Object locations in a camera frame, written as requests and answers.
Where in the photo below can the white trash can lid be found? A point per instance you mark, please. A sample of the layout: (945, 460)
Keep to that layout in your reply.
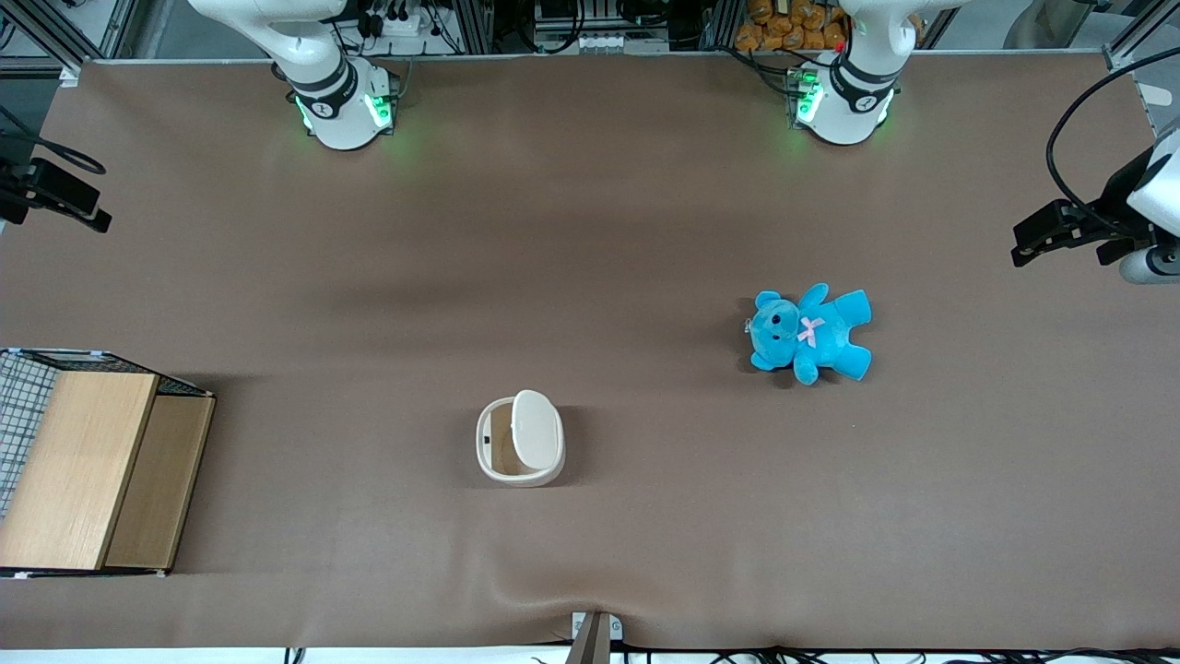
(536, 429)

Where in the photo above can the blue plush teddy bear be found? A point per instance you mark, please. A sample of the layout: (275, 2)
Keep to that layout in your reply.
(830, 332)

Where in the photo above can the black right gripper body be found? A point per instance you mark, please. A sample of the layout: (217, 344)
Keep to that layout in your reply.
(11, 195)

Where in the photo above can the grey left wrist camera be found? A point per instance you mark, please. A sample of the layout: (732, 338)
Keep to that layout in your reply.
(1152, 267)

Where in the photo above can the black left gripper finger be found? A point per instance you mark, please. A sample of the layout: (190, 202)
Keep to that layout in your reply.
(1051, 223)
(1046, 249)

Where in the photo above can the white power strip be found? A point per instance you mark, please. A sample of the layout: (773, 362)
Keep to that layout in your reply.
(401, 28)

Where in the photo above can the white trash can body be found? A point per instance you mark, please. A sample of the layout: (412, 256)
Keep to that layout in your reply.
(484, 452)

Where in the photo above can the aluminium frame strut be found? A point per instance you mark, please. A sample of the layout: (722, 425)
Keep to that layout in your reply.
(46, 32)

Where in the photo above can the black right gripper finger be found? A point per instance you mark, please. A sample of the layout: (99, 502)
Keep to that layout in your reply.
(64, 184)
(78, 217)

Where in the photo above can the aluminium camera mount profile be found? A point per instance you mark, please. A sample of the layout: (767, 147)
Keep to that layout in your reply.
(595, 641)

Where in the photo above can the orange plush toy heap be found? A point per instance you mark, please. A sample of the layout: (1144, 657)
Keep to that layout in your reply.
(784, 32)

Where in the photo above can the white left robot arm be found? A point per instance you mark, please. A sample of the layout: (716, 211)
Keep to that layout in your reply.
(848, 92)

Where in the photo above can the aluminium frame post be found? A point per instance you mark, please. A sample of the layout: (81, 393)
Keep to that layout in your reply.
(1129, 37)

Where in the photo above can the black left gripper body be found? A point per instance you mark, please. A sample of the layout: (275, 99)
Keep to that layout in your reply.
(1117, 196)

